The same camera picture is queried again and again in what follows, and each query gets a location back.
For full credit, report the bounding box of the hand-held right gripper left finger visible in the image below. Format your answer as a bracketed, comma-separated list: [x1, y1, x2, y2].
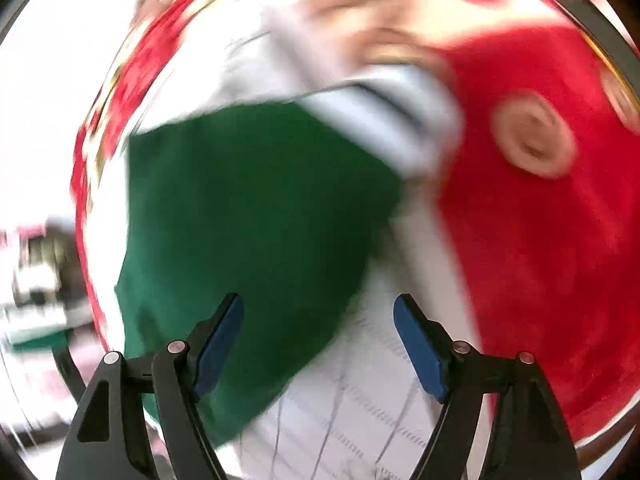
[55, 292, 246, 480]

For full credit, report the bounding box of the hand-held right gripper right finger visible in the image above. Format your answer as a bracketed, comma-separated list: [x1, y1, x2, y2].
[392, 293, 583, 480]

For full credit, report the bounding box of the green and white varsity jacket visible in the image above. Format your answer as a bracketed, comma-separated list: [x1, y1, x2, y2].
[114, 65, 466, 448]

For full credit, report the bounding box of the pile of hanging clothes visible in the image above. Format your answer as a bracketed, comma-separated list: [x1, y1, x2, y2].
[0, 215, 96, 356]

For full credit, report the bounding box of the white diamond-patterned cloth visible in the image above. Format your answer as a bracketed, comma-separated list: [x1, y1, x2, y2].
[82, 0, 493, 480]

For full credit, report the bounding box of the red floral blanket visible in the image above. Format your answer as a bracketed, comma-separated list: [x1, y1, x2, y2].
[70, 0, 640, 456]

